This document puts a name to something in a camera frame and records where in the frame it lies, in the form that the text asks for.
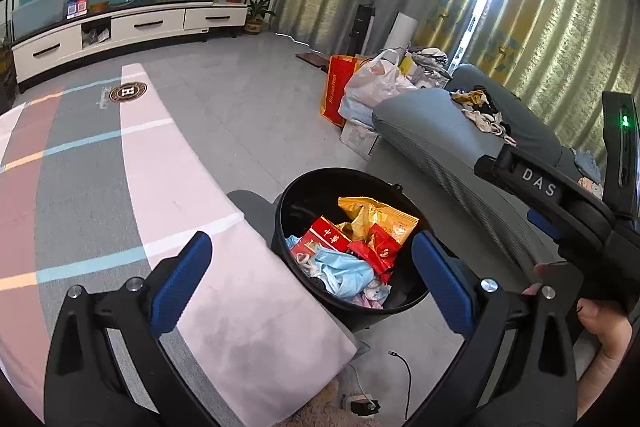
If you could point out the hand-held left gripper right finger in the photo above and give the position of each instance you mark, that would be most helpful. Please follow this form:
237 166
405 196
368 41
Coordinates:
442 279

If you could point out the beige fluffy cloth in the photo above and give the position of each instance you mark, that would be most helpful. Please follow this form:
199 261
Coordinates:
315 407

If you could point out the brown floor mat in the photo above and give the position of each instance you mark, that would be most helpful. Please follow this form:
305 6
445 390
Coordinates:
312 58

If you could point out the white cardboard box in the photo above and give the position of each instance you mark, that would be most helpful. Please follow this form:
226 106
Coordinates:
357 138

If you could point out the red snack packet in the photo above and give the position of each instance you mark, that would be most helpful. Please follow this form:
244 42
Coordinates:
380 252

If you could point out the white paper roll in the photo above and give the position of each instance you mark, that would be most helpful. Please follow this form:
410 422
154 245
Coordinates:
400 29

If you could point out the black trash bin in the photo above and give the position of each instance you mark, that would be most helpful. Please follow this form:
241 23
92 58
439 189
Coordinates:
310 192

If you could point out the grey translucent storage bin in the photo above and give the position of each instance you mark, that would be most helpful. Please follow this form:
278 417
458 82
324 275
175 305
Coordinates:
37 14

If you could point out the red cigarette carton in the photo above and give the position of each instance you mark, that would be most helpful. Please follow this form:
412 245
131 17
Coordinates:
325 234

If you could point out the yellow snack bag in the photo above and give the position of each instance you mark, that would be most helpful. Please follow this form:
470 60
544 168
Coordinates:
380 217

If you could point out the blue face mask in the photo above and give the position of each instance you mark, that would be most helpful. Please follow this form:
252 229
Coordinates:
340 269

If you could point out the white television cabinet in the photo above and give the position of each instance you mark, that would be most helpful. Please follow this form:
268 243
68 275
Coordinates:
145 24

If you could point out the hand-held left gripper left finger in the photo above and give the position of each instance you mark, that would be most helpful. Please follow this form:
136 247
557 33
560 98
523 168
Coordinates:
182 277

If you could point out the grey sofa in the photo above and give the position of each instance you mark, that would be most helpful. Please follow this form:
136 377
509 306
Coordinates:
440 142

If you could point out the red shopping bag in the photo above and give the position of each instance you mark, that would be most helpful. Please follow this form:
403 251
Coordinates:
335 89

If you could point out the person's right hand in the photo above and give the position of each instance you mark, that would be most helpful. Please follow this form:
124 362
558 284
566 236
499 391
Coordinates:
602 347

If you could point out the large white plastic bag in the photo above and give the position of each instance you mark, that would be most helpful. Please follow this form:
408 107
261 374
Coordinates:
375 82

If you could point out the black power adapter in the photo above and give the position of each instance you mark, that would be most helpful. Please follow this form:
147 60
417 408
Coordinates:
362 407

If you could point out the black upright vacuum cleaner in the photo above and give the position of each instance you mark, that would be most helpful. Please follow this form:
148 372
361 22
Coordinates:
365 17

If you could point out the pile of clothes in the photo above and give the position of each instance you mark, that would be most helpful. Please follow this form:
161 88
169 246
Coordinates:
482 114

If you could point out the pink plastic wrapper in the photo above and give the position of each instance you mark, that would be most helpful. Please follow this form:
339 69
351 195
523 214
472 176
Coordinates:
370 299

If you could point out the blue pink cloth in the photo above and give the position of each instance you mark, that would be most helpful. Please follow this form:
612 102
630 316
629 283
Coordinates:
587 169

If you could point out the small potted plant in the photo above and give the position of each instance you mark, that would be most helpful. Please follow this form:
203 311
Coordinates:
257 14

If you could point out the grey white clothes pile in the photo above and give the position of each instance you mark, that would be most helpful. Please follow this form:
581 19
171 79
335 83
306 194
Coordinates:
430 64

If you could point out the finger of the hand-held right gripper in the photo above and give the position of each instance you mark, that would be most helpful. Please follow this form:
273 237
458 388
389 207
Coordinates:
547 228

